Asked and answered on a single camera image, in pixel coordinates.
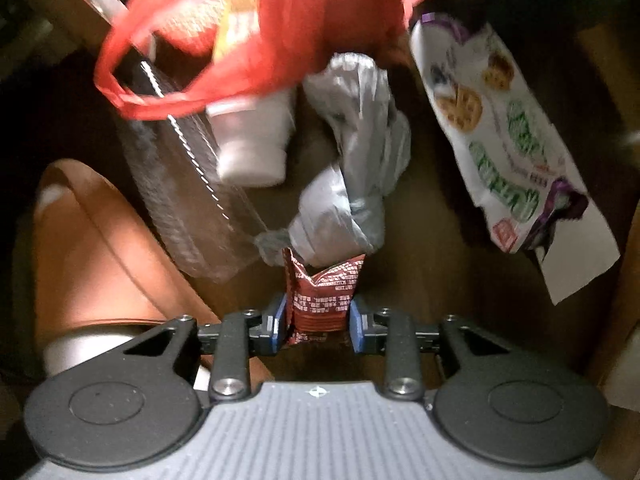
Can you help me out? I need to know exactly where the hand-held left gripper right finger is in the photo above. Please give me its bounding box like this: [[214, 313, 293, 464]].
[[350, 296, 507, 401]]

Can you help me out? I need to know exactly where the wooden furniture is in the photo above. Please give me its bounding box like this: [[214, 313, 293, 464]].
[[572, 22, 640, 411]]

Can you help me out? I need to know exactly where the clear plastic bag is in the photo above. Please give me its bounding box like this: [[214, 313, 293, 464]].
[[117, 60, 267, 283]]

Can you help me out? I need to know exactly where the red plastic bag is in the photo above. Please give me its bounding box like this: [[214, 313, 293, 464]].
[[94, 0, 428, 122]]

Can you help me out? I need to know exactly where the white purple cookie packet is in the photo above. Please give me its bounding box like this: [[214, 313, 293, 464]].
[[409, 12, 591, 255]]

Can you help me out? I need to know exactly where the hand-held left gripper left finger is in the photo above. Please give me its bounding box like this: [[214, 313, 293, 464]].
[[122, 294, 288, 403]]

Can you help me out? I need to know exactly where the grey plastic bag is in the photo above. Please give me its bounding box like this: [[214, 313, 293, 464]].
[[254, 52, 413, 267]]

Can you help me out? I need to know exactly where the white paper sheet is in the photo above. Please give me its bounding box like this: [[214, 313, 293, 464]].
[[536, 205, 622, 307]]

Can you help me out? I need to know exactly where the white plastic bottle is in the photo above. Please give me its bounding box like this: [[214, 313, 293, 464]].
[[206, 87, 294, 187]]

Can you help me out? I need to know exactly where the dark red snack packet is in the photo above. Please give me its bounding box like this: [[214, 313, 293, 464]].
[[282, 247, 367, 348]]

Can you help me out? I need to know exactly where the white yellow packet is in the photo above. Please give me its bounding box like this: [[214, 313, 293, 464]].
[[212, 0, 263, 63]]

